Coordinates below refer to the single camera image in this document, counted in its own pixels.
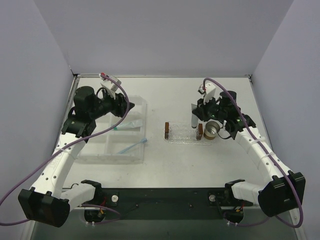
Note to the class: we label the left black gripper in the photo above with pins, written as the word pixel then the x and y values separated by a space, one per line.
pixel 121 105

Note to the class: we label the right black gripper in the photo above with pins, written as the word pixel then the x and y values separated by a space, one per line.
pixel 201 110

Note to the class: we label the cream metal cup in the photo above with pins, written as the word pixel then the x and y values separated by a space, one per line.
pixel 211 130

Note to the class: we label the white dark-cap toothpaste tube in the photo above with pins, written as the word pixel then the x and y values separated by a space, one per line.
pixel 194 118

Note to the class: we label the clear textured glass tray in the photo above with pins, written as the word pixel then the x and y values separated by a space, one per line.
pixel 182 133

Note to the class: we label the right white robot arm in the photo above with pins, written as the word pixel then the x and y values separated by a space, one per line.
pixel 273 171

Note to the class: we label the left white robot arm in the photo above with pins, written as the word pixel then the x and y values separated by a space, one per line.
pixel 45 201

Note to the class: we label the green cap toothpaste tube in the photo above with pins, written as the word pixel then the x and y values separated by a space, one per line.
pixel 129 125

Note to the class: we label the light blue toothbrush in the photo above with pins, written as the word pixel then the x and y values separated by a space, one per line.
pixel 142 141

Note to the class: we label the clear plastic organizer box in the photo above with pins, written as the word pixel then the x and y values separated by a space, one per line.
pixel 104 148

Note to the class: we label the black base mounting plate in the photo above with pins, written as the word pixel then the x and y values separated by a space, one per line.
pixel 201 203

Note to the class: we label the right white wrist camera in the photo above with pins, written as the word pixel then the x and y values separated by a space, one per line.
pixel 207 90

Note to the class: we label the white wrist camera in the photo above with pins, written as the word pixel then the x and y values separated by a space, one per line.
pixel 109 85
pixel 207 90

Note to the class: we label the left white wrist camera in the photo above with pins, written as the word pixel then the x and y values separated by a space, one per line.
pixel 109 85

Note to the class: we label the aluminium front rail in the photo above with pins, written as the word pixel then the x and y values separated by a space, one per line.
pixel 271 199

